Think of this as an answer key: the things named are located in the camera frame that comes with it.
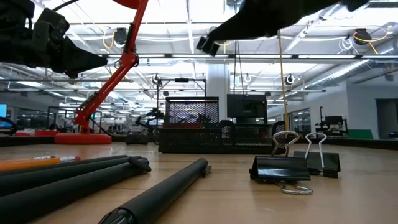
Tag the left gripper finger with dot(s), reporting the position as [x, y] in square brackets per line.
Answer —
[77, 54]
[71, 70]

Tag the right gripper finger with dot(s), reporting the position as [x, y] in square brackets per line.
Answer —
[214, 48]
[248, 18]

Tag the orange pencil with red eraser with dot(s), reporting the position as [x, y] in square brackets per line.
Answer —
[31, 164]
[43, 157]

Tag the black pen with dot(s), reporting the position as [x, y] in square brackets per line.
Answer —
[62, 175]
[93, 160]
[62, 193]
[161, 196]

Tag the black binder clip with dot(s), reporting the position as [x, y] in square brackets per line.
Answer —
[331, 163]
[280, 168]

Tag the black background robot arm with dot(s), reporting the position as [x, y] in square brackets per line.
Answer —
[150, 114]

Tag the black mesh desk organizer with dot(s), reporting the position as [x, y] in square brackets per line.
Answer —
[192, 140]

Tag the red desk lamp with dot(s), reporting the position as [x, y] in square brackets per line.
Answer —
[124, 62]

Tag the black monitor on stand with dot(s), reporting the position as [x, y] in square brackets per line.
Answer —
[245, 105]

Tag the blue lit monitor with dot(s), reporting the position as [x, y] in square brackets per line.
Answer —
[3, 110]

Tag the black power adapter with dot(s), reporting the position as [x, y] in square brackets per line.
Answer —
[136, 139]

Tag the black background robot workstation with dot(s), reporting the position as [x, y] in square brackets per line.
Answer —
[333, 120]

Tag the green board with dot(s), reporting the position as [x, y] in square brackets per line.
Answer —
[360, 134]

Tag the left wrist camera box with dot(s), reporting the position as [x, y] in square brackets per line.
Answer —
[51, 25]

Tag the black background station frame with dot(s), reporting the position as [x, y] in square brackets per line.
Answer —
[182, 80]

